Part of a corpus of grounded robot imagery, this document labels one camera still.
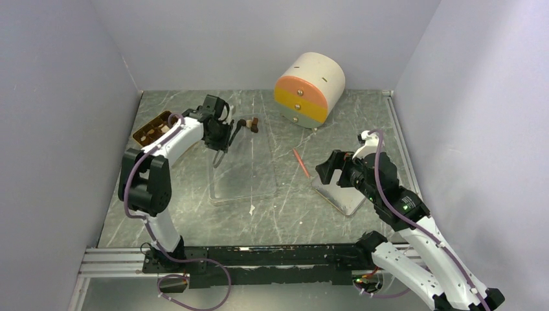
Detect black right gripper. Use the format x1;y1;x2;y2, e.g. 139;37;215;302
315;149;379;203

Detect black metal tongs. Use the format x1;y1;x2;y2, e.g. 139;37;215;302
212;119;247;168

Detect gold chocolate tin box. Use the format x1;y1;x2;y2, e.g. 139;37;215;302
131;111;178;147

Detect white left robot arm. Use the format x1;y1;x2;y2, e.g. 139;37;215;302
118;113;247;272

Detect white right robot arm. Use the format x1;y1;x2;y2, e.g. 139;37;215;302
315;130;505;310

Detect red pen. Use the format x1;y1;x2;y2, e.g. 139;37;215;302
293;148;311;179

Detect silver tin lid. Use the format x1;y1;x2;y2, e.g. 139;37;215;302
311;177;365;216

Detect clear plastic tray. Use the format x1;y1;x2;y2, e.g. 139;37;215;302
207;113;277;205

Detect round pastel drawer cabinet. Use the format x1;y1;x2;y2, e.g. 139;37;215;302
273;52;346;129

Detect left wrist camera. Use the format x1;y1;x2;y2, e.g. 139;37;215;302
201;95;233;122

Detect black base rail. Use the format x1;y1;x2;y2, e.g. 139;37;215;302
142;243;375;289

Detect aluminium frame rail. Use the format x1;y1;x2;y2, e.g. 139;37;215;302
68;248;145;310

